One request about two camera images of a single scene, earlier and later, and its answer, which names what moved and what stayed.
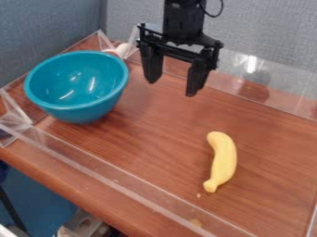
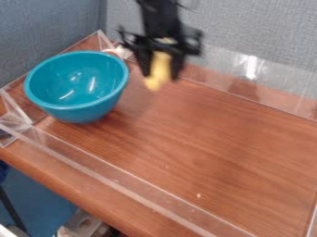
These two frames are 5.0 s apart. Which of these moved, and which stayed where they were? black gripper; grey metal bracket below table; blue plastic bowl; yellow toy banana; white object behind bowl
Moved: black gripper; yellow toy banana
Stayed: blue plastic bowl; white object behind bowl; grey metal bracket below table
